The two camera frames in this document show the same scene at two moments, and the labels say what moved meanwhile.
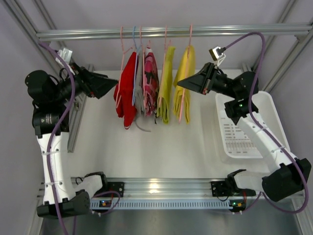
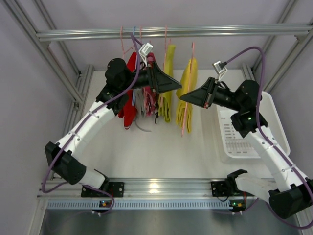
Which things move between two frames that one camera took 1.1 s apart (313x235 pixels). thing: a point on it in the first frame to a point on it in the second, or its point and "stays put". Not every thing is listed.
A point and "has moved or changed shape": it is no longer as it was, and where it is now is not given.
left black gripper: x=86 y=83 to x=151 y=79
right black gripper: x=208 y=78 to x=211 y=92
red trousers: x=123 y=92 stays put
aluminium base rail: x=165 y=188 stays put
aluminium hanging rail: x=199 y=32 stays put
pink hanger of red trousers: x=123 y=52 stays put
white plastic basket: x=235 y=143 stays put
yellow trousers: x=181 y=105 has moved or changed shape
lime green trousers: x=164 y=98 stays put
